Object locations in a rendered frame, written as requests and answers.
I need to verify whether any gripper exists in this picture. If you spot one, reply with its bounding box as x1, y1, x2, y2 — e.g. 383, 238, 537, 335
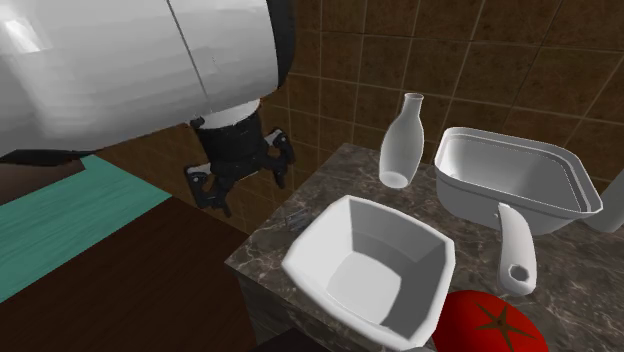
184, 112, 297, 219

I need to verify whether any dark marble counter cabinet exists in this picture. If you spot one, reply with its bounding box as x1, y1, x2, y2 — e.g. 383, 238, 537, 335
224, 142, 624, 352

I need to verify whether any white bottle vase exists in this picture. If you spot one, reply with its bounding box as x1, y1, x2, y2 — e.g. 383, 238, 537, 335
378, 92, 426, 190

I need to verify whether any white square bowl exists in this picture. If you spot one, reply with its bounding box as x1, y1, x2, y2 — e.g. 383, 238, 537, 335
280, 194, 457, 352

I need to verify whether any teal rug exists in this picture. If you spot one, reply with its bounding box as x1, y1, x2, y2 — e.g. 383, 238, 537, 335
0, 154, 173, 304

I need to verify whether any red tomato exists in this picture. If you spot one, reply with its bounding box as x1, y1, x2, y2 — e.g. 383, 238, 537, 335
430, 289, 551, 352

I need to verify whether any grey rounded container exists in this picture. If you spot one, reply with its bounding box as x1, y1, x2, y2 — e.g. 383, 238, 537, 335
581, 169, 624, 235

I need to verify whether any white pan with handle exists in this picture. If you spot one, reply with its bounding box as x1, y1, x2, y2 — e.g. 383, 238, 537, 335
433, 126, 605, 298

